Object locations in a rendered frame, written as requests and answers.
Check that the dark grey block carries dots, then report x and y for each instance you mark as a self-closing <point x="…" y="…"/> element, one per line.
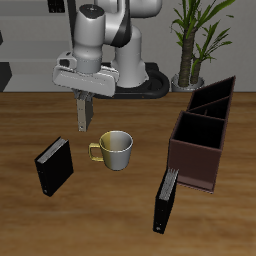
<point x="4" y="76"/>

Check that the green pot plant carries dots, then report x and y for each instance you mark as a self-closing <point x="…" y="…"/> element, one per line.
<point x="186" y="56"/>

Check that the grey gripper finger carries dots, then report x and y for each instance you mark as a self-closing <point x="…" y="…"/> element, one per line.
<point x="90" y="108"/>
<point x="82" y="115"/>

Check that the small black box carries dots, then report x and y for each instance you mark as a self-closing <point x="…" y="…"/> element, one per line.
<point x="56" y="5"/>

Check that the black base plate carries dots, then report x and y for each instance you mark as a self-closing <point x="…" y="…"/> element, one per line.
<point x="156" y="85"/>

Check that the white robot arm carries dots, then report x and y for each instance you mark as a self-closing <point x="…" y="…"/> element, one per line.
<point x="128" y="56"/>

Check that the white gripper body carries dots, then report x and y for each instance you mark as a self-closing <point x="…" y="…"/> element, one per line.
<point x="86" y="81"/>

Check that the black book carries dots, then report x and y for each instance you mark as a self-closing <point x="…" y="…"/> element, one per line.
<point x="164" y="208"/>
<point x="55" y="168"/>

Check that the dark brown desk caddy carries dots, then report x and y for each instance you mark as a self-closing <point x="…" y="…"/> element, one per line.
<point x="196" y="156"/>

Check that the white-yellow mug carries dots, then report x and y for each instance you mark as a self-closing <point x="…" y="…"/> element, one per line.
<point x="116" y="153"/>

